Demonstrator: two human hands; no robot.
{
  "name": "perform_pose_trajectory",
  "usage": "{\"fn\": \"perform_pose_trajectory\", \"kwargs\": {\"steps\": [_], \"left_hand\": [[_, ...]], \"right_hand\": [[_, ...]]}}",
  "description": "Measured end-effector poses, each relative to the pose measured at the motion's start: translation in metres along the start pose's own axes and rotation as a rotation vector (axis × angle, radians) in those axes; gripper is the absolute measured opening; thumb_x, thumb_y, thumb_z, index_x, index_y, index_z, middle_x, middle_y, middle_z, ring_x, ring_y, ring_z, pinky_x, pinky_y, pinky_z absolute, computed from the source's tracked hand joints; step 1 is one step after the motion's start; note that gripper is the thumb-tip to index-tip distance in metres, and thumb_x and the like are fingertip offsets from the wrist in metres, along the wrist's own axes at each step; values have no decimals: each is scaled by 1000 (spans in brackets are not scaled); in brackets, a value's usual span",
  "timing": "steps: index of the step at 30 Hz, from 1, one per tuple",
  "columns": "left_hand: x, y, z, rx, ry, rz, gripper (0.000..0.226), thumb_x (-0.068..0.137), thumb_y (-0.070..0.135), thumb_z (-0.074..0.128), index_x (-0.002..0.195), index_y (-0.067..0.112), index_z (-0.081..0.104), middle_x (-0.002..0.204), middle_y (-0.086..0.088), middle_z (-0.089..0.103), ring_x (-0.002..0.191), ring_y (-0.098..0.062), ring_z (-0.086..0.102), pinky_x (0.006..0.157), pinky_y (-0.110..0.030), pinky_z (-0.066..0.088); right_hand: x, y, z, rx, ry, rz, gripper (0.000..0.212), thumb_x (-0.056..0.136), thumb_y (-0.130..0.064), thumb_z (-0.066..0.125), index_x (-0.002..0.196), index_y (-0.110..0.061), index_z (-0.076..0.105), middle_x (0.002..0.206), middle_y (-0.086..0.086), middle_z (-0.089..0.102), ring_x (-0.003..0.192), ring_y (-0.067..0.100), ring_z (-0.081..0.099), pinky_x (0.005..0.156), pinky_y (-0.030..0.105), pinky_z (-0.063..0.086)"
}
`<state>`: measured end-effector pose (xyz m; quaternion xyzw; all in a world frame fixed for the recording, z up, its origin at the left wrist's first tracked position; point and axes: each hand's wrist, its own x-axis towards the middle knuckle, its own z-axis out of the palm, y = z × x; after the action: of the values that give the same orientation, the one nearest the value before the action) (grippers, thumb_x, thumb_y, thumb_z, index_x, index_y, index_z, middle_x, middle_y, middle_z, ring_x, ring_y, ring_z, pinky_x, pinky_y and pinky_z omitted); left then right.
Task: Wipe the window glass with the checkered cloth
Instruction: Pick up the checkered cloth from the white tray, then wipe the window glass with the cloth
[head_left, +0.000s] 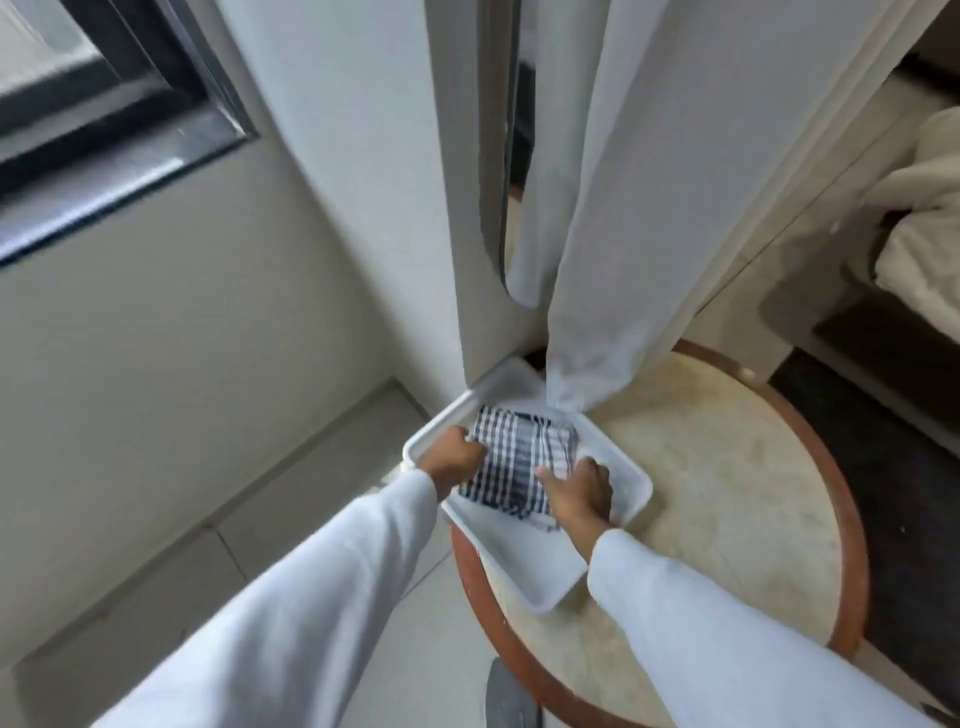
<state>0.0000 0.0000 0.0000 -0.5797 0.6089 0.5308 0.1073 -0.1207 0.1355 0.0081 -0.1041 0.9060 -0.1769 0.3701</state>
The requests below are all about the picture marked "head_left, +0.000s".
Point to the person's right hand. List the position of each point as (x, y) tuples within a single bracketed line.
[(579, 500)]

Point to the person's left hand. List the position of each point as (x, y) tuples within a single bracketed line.
[(450, 459)]

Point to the person's left fingers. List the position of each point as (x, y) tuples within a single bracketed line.
[(469, 444)]

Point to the person's right fingers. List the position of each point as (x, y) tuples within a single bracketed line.
[(570, 474)]

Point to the blue white checked cloth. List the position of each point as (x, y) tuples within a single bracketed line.
[(517, 465)]

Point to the person's left forearm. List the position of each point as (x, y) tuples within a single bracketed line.
[(300, 622)]

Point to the person's right forearm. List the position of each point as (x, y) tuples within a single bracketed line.
[(720, 645)]

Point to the white rectangular tray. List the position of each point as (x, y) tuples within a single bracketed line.
[(540, 555)]

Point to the round marble table brown rim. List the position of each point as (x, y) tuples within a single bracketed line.
[(720, 495)]

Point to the white curtain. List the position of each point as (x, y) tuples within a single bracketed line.
[(637, 187)]

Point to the tall oval mirror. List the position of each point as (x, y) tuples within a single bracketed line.
[(501, 142)]

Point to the white bed linen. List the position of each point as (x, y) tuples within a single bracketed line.
[(919, 232)]

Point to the black framed window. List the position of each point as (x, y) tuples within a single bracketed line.
[(97, 112)]

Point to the dark bed frame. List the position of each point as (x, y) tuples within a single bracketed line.
[(892, 337)]

